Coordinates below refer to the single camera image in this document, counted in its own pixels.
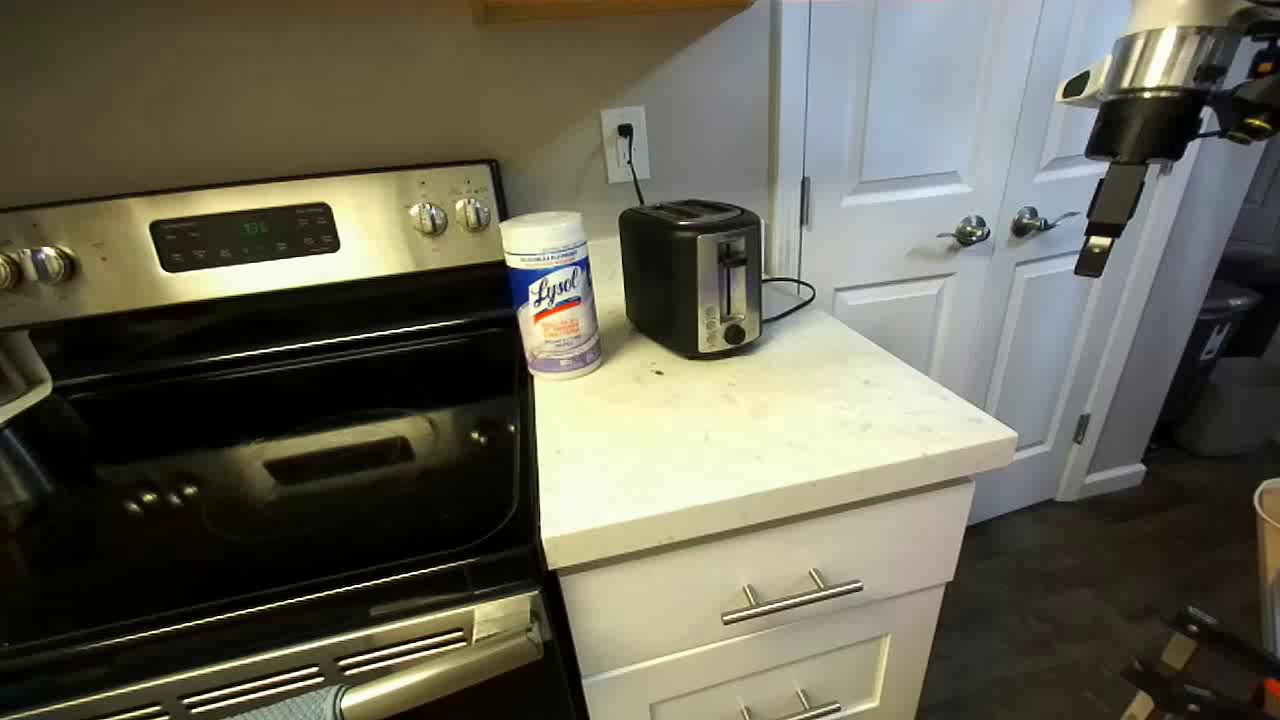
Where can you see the silver range knob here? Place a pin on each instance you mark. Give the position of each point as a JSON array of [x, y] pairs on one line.
[[424, 219], [468, 214], [52, 261]]

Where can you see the black toaster dial knob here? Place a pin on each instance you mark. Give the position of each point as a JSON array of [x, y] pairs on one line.
[[733, 332]]

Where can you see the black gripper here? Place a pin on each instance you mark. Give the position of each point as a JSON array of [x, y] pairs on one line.
[[1146, 127]]

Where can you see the metal door hinge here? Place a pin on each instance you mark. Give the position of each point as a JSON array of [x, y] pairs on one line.
[[1083, 429], [807, 201]]

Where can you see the black clamp mount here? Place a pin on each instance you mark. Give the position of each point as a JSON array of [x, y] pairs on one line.
[[1255, 120]]

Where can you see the black range display panel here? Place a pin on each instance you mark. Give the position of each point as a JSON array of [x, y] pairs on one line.
[[244, 238]]

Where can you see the white wall outlet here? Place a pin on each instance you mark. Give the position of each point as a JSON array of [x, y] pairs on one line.
[[625, 144]]

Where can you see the black and silver toaster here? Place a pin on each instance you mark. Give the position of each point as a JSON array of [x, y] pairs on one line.
[[682, 282]]

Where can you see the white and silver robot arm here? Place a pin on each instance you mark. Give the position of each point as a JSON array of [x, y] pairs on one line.
[[1160, 52]]

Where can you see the Lysol wipes canister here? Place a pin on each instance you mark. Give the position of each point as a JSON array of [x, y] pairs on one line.
[[554, 300]]

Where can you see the white plastic bucket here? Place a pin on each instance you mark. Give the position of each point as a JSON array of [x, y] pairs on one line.
[[1270, 547]]

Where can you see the grey trash bin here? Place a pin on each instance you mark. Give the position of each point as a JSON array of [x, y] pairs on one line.
[[1226, 372]]

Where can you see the black toaster lever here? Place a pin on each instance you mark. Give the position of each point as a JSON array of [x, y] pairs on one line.
[[733, 250]]

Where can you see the white base cabinet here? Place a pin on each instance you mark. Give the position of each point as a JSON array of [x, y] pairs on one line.
[[785, 584]]

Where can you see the black metal stand frame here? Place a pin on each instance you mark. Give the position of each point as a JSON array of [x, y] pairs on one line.
[[1201, 667]]

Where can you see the stainless steel electric range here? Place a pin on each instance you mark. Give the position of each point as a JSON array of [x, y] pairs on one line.
[[265, 441]]

